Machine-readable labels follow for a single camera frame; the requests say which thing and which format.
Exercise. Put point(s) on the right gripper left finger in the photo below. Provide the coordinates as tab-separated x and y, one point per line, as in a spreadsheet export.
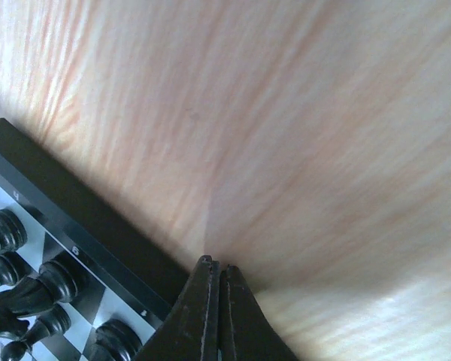
190	331

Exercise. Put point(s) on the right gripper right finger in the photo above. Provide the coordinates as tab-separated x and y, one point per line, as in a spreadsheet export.
244	331

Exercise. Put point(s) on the black magnetic chess board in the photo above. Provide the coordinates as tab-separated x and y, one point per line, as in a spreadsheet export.
77	281

